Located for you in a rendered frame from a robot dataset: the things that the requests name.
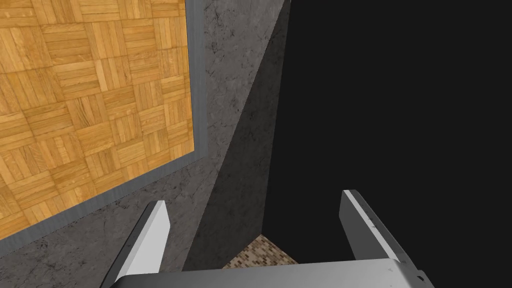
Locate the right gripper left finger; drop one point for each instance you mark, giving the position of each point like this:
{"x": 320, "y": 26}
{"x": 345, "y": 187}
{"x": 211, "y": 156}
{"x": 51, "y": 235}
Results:
{"x": 144, "y": 244}

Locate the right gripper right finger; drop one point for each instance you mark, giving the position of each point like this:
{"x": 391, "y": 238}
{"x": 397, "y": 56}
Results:
{"x": 366, "y": 230}

